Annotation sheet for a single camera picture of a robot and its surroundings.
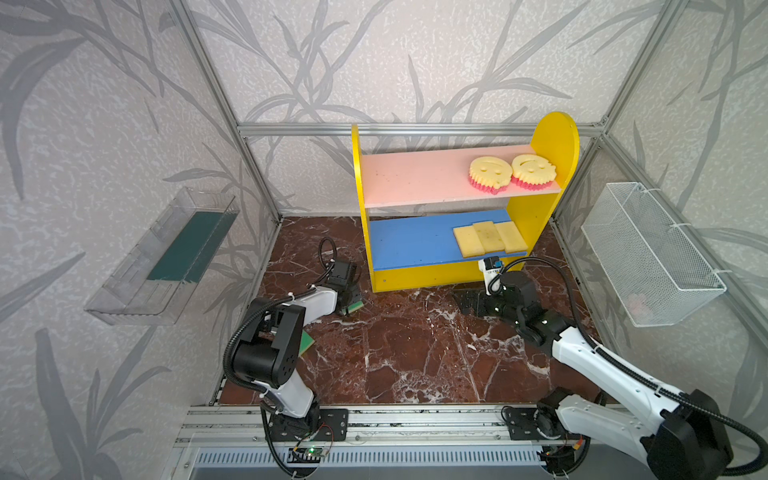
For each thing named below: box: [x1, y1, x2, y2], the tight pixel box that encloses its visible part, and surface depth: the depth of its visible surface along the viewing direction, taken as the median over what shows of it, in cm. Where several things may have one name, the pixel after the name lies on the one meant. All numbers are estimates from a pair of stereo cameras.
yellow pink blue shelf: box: [352, 112, 580, 292], surface depth 81 cm
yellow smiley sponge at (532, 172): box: [511, 154, 557, 191], surface depth 72 cm
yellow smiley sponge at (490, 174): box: [468, 156, 513, 195], surface depth 72 cm
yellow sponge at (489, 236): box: [473, 221, 505, 253], surface depth 96 cm
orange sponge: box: [453, 225, 485, 259], surface depth 94 cm
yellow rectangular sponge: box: [494, 221, 528, 254], surface depth 96 cm
